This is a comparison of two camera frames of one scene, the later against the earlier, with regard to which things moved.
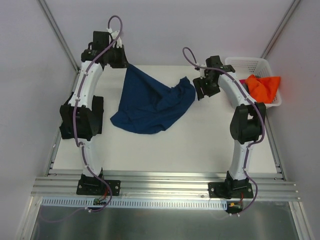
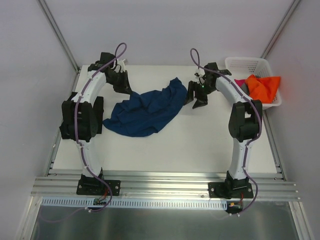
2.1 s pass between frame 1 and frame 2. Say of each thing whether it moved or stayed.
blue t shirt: moved
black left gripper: moved
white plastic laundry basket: stayed
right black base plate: stayed
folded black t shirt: stayed
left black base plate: stayed
